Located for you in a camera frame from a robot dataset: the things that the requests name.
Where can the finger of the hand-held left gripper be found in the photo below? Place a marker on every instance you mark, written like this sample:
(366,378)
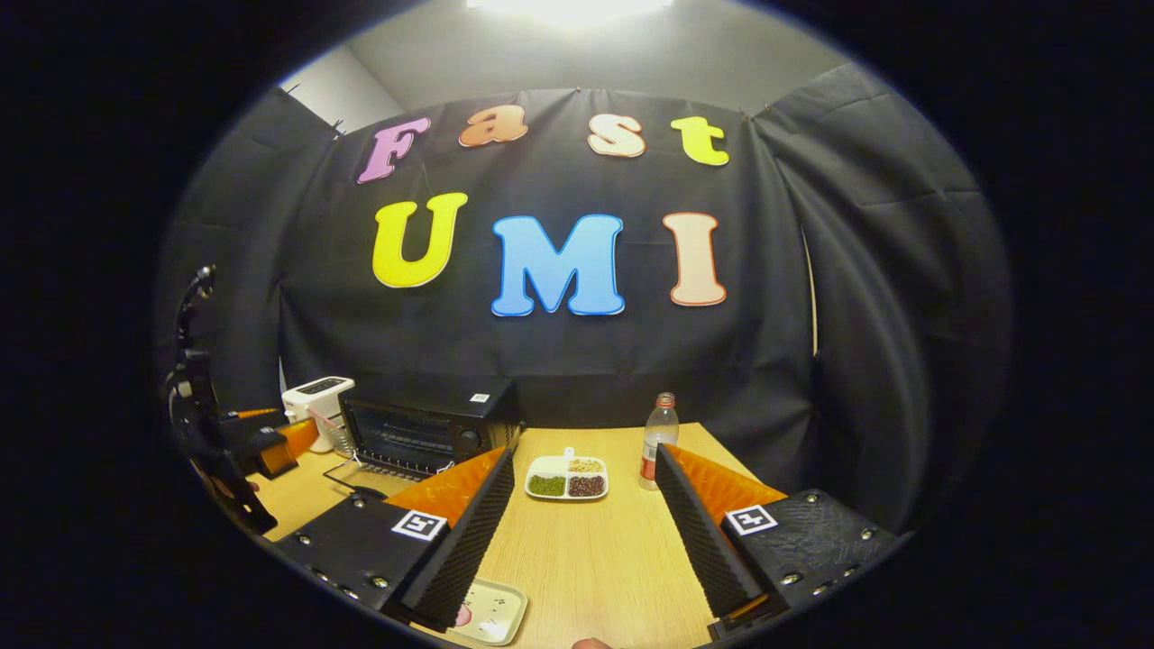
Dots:
(257,415)
(293,446)

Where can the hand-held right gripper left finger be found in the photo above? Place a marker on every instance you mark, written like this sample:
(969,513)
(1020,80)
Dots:
(469,541)

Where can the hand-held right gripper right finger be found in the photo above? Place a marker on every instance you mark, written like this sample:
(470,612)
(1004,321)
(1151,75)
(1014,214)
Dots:
(708,541)

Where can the cream cherry-print plate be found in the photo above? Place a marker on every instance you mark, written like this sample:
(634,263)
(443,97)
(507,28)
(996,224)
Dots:
(496,608)

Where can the pink ham slice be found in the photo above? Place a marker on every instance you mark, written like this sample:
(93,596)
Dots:
(462,616)

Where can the black electric oven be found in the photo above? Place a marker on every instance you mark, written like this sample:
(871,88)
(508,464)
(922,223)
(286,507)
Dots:
(424,406)

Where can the white toaster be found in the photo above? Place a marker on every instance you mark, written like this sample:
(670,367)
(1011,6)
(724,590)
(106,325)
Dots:
(315,397)

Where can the green mung beans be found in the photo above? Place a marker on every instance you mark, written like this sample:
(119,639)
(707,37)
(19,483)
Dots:
(546,486)

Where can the white divided dish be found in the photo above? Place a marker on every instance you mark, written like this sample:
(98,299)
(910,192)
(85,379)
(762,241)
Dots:
(545,466)

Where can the clear plastic water bottle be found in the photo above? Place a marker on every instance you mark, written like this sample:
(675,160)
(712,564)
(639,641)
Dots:
(658,442)

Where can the dark red beans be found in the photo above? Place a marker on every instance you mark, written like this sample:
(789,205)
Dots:
(586,486)

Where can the yellow soybeans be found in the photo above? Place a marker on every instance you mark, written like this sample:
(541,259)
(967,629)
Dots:
(586,465)

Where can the black backdrop cloth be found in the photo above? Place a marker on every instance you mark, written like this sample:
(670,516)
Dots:
(631,361)

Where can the large ceiling light panel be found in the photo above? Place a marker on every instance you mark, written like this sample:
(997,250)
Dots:
(568,7)

